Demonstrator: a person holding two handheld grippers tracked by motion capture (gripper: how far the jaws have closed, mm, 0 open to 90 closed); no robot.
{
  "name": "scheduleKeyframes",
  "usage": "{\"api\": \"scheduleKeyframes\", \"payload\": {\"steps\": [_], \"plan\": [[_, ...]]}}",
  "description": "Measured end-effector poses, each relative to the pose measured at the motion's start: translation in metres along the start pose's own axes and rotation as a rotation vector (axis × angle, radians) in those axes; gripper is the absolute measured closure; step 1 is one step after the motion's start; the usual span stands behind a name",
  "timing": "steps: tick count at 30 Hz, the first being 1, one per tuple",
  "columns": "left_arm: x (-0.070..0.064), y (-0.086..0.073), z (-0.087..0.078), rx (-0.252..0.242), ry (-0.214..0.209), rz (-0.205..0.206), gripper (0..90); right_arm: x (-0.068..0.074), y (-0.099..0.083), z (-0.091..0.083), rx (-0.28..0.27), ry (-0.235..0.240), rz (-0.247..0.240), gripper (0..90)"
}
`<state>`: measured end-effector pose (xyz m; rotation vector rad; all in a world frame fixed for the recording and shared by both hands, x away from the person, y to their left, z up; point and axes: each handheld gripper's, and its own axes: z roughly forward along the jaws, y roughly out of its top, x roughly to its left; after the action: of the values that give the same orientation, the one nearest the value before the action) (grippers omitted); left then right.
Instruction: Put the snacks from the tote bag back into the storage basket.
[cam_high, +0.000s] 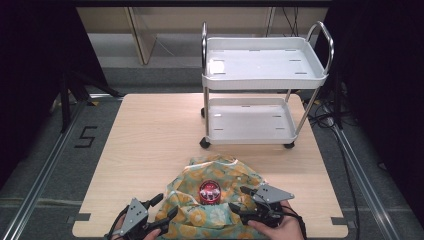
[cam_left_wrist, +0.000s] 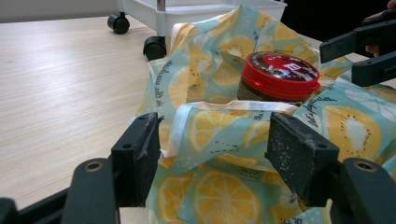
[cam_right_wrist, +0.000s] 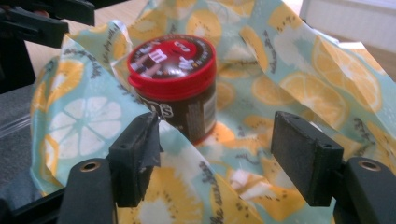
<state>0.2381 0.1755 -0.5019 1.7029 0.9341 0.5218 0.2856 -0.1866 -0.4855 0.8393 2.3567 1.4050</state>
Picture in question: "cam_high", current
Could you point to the white two-tier cart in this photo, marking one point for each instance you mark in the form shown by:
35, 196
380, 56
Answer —
256, 66

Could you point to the person's right hand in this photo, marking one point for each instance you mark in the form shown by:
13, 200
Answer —
283, 230

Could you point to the green yellow patterned cloth bag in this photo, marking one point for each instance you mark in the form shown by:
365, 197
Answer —
196, 216

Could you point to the red round can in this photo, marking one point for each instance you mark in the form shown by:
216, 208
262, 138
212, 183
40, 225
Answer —
210, 192

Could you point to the wooden board panel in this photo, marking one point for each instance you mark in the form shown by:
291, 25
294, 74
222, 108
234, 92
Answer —
141, 36

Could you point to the metal floor rail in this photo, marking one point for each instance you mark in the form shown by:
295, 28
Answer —
40, 180
363, 180

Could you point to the person's left hand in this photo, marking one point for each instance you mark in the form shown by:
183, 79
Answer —
117, 226

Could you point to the black tripod stand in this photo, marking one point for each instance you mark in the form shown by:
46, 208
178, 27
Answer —
66, 100

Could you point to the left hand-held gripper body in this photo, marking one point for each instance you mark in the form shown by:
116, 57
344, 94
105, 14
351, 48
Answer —
133, 215

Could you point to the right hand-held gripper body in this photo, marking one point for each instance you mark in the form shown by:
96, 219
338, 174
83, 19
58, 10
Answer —
270, 195

